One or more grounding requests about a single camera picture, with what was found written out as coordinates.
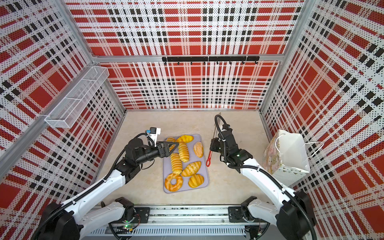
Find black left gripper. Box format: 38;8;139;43
136;140;180;165

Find striped long bread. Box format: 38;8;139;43
178;142;190;163
166;137;176;152
170;153;183;175

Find yellow mottled bread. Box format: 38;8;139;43
176;135;194;144

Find red handled metal tongs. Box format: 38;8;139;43
206;112;222;167

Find round sugared bun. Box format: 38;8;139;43
194;142;204;158

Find cartoon animal paper bag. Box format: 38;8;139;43
261;130;324;186

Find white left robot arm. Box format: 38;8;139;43
32;138;179;240

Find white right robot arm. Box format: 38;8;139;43
210;128;317;240

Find croissant shaped bread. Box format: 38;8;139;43
181;161;202;177

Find grey lilac tray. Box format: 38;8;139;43
163;134;210;194

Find round striped bun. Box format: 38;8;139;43
188;174;205;188

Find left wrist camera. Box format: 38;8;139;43
146;127;161;146

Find ring doughnut bread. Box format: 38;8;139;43
165;174;184;192

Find black cable conduit right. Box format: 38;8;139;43
214;114;318;240

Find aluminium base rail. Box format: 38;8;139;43
88;205;270;240

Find black hook rail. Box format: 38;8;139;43
162;56;260;64

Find white wire mesh basket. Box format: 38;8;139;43
45;66;109;129

